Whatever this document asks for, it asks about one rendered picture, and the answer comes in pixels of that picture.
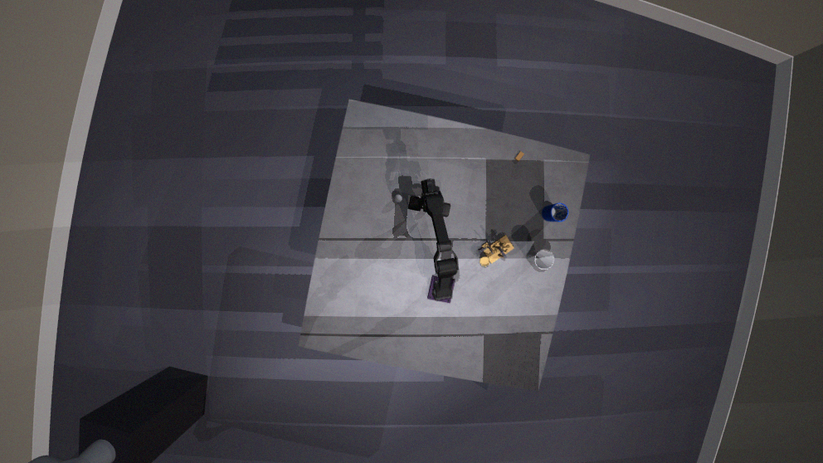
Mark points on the blue open-top cup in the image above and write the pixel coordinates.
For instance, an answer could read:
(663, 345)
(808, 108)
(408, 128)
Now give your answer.
(555, 213)

